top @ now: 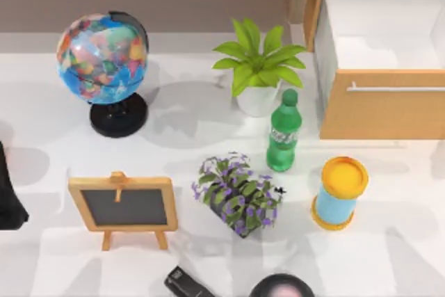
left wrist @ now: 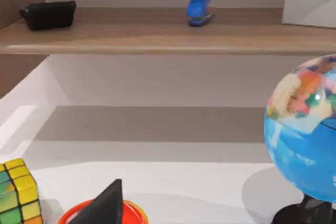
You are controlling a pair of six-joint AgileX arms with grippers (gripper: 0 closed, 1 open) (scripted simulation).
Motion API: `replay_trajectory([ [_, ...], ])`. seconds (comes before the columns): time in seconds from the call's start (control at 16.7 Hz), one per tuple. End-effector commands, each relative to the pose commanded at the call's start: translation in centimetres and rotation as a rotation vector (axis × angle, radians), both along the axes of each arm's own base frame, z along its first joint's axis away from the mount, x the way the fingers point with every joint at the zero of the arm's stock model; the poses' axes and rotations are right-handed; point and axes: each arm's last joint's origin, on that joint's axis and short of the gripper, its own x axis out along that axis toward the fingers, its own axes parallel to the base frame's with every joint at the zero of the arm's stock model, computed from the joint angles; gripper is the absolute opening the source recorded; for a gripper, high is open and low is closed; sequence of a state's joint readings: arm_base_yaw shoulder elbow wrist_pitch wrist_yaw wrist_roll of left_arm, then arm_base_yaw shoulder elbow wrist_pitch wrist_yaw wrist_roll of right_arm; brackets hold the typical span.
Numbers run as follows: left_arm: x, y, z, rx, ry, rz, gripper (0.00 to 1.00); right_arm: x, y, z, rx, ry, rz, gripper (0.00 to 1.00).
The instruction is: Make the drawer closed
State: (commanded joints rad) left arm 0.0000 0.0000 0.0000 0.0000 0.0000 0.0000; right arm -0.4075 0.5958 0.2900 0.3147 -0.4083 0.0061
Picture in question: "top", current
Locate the purple flower plant black pot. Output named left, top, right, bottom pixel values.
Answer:
left=191, top=151, right=287, bottom=239

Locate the colourful globe on black stand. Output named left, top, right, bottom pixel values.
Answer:
left=56, top=10, right=150, bottom=139

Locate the pale wooden drawer front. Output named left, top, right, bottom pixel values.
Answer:
left=318, top=69, right=445, bottom=141

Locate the green plant in white pot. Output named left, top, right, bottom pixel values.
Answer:
left=211, top=17, right=309, bottom=118

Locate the black stapler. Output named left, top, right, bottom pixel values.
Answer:
left=163, top=265, right=213, bottom=297

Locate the green bottle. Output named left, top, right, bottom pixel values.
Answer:
left=266, top=88, right=303, bottom=173

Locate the wooden framed blackboard easel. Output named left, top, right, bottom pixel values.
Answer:
left=67, top=170, right=179, bottom=251

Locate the black round object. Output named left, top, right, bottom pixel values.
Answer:
left=248, top=273, right=316, bottom=297

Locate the blue can with yellow lid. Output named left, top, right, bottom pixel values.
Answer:
left=311, top=156, right=369, bottom=231

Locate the pulled out drawer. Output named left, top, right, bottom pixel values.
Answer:
left=314, top=0, right=445, bottom=141

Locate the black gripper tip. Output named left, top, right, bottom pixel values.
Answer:
left=0, top=141, right=30, bottom=231

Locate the long metal handle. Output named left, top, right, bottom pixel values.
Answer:
left=346, top=81, right=445, bottom=93

